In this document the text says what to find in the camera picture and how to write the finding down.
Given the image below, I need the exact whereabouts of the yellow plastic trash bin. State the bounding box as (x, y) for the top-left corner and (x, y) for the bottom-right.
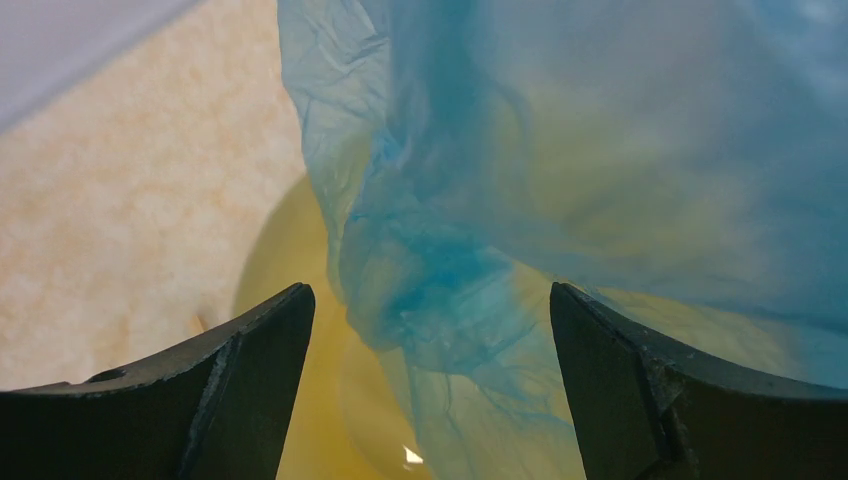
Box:
(233, 177), (432, 479)

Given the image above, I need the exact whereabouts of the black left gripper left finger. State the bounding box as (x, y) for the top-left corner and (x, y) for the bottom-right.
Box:
(1, 283), (315, 479)

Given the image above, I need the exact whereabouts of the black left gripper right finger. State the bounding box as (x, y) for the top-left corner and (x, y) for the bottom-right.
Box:
(550, 283), (847, 479)

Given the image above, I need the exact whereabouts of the blue plastic trash bag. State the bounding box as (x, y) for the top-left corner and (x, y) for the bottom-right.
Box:
(278, 1), (847, 479)

